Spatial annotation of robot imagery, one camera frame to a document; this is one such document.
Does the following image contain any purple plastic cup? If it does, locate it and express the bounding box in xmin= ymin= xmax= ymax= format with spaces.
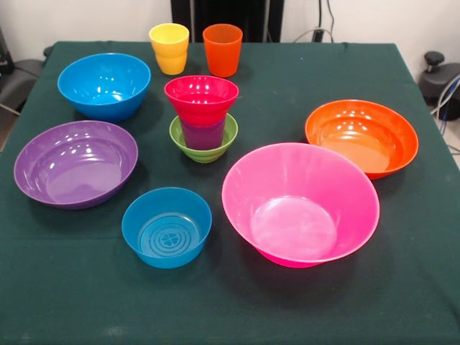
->
xmin=179 ymin=116 xmax=228 ymax=151

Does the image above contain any red plastic bowl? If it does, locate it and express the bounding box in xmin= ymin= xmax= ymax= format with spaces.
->
xmin=164 ymin=75 xmax=240 ymax=127

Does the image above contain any pink plastic bowl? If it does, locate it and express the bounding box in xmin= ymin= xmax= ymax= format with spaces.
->
xmin=221 ymin=142 xmax=381 ymax=269

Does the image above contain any green plastic bowl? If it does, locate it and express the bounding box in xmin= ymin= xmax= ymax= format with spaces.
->
xmin=169 ymin=113 xmax=239 ymax=165

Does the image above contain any small blue plastic bowl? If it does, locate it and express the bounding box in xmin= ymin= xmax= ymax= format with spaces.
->
xmin=121 ymin=186 xmax=213 ymax=270

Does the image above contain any orange plastic cup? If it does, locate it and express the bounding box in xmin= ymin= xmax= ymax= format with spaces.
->
xmin=202 ymin=23 xmax=244 ymax=78

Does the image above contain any dark green tablecloth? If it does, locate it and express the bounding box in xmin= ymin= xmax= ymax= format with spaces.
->
xmin=0 ymin=40 xmax=460 ymax=345

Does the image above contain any orange plastic bowl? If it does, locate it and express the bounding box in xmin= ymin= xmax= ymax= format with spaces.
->
xmin=305 ymin=99 xmax=420 ymax=181

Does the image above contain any yellow plastic cup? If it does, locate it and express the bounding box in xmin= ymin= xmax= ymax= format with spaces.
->
xmin=148 ymin=22 xmax=190 ymax=76

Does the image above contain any large blue plastic bowl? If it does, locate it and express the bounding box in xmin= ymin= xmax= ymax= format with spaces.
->
xmin=57 ymin=52 xmax=152 ymax=124

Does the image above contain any purple plastic bowl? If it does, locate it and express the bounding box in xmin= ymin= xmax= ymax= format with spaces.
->
xmin=13 ymin=120 xmax=139 ymax=211

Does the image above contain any black chair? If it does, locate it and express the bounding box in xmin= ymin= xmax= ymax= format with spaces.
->
xmin=0 ymin=27 xmax=54 ymax=116

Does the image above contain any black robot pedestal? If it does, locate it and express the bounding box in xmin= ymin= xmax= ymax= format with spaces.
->
xmin=171 ymin=0 xmax=285 ymax=43

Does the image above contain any white cable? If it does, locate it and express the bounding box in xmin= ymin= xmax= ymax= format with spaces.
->
xmin=293 ymin=27 xmax=316 ymax=43

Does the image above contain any black cable with plug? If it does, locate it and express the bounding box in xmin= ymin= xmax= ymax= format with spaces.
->
xmin=311 ymin=0 xmax=336 ymax=44

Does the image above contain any grey and blue cable bundle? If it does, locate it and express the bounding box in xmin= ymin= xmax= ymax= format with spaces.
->
xmin=430 ymin=73 xmax=460 ymax=125

